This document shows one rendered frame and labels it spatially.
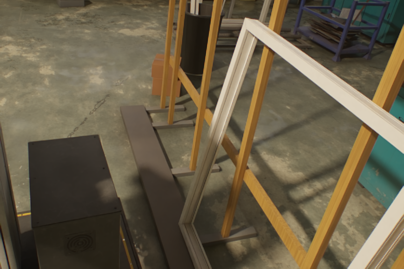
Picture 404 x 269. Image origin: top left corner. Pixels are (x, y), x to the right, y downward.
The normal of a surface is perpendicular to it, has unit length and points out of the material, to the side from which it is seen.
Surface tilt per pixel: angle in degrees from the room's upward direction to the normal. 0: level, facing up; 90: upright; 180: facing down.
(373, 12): 90
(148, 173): 0
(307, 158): 0
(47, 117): 0
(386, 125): 82
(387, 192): 90
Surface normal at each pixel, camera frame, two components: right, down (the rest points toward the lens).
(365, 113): -0.92, -0.06
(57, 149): 0.12, -0.85
